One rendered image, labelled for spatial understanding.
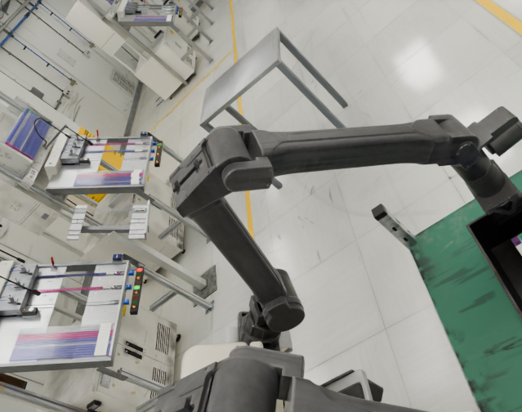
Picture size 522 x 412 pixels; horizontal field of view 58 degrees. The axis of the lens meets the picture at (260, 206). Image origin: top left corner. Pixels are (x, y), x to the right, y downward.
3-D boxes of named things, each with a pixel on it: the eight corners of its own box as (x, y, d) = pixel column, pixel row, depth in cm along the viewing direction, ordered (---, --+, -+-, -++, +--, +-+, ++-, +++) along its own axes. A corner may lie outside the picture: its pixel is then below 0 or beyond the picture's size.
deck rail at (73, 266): (131, 266, 298) (129, 260, 294) (130, 269, 296) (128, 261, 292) (15, 271, 293) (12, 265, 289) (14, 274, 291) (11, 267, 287)
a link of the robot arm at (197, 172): (149, 158, 70) (158, 202, 63) (229, 114, 69) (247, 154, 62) (261, 297, 101) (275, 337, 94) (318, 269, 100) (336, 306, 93)
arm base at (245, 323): (236, 315, 106) (238, 363, 97) (242, 292, 101) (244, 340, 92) (274, 316, 107) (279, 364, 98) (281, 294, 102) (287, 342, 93)
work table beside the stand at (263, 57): (355, 139, 319) (278, 59, 278) (278, 190, 353) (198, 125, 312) (347, 102, 351) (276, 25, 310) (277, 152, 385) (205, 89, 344)
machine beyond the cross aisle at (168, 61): (215, 36, 713) (109, -66, 615) (215, 58, 651) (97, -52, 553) (158, 94, 768) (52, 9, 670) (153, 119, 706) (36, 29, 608)
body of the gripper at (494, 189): (497, 163, 90) (479, 141, 86) (523, 197, 83) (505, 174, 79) (466, 182, 93) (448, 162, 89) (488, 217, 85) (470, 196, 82)
